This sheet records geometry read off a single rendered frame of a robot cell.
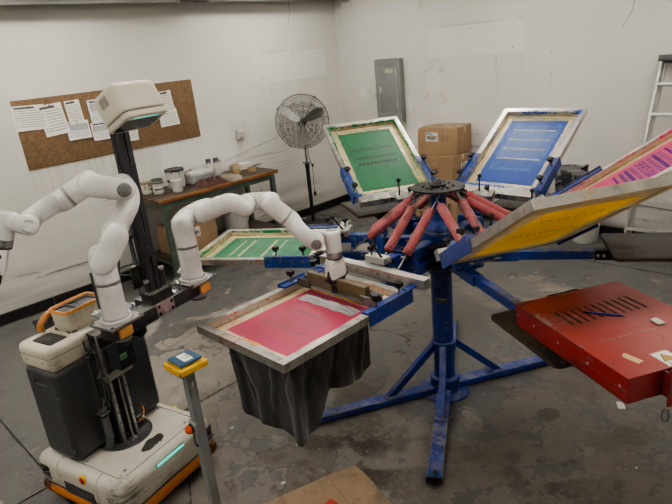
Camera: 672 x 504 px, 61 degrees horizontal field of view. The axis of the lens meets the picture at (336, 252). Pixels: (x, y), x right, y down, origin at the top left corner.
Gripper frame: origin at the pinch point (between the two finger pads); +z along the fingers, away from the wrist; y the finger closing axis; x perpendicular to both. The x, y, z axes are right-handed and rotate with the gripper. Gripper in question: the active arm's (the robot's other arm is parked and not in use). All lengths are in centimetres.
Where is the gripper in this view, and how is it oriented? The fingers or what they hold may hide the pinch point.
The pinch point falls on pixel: (337, 287)
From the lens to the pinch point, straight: 269.2
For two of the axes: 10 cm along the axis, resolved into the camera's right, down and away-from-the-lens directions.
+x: 7.2, 1.6, -6.8
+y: -6.9, 3.0, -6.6
